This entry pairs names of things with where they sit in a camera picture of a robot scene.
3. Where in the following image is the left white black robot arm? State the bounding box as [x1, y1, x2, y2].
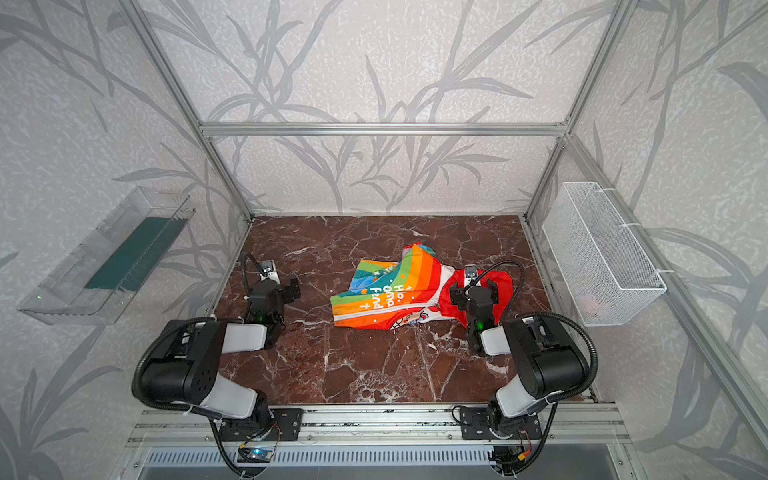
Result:
[131, 278, 303, 442]

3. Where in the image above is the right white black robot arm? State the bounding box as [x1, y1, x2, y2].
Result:
[450, 283, 598, 441]

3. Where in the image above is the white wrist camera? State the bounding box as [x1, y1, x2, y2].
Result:
[464, 264, 480, 287]
[258, 260, 280, 283]

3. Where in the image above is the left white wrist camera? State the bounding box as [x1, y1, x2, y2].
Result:
[258, 260, 280, 283]

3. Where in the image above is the rainbow striped kids jacket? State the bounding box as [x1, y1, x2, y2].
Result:
[329, 242, 515, 331]

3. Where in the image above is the aluminium cage frame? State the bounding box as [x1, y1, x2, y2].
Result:
[118, 1, 767, 446]

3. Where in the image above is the small pink object in basket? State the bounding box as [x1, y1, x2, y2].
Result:
[577, 294, 607, 318]

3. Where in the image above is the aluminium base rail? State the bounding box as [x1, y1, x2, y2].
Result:
[126, 402, 631, 448]

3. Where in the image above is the left green circuit board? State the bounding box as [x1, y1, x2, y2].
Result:
[237, 444, 274, 464]

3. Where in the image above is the white wire mesh basket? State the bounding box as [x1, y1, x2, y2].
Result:
[543, 182, 667, 327]

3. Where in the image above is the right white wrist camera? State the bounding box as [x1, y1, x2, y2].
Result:
[464, 264, 480, 287]

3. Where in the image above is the clear plastic wall tray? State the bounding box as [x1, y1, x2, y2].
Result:
[18, 187, 195, 326]

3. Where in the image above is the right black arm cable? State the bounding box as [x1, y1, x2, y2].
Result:
[473, 260, 600, 404]

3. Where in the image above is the right circuit board with wires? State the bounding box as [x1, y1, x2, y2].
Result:
[488, 446, 533, 477]

